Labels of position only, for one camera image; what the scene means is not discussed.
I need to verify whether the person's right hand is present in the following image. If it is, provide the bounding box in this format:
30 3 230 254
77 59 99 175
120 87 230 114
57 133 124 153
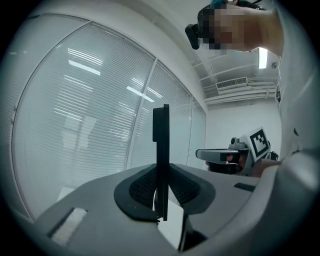
225 153 245 175

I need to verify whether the person's head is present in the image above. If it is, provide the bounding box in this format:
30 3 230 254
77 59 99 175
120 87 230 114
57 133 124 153
197 0 283 57

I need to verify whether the white table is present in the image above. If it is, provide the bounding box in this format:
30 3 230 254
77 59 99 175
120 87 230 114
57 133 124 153
56 186 186 251

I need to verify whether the person's right forearm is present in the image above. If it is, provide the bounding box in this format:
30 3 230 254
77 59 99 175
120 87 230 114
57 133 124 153
252 158 283 179

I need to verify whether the ceiling air vent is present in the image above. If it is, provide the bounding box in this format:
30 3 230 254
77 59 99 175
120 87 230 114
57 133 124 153
215 76 249 91

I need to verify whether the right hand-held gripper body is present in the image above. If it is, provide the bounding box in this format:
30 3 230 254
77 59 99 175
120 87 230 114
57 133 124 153
228 126 279 178

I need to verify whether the person's white printed shirt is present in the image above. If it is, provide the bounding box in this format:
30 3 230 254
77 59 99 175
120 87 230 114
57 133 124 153
254 7 320 181

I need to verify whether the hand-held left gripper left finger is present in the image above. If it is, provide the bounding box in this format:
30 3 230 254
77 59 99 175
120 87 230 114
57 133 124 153
33 163 179 256

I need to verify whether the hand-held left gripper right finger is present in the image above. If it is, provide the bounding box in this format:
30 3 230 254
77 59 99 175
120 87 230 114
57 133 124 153
169 163 261 253

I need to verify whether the ceiling light strip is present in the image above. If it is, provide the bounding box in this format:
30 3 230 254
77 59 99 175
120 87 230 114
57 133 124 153
258 47 269 70

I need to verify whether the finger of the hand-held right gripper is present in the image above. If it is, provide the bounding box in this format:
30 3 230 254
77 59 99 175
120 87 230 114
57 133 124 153
195 148 251 162

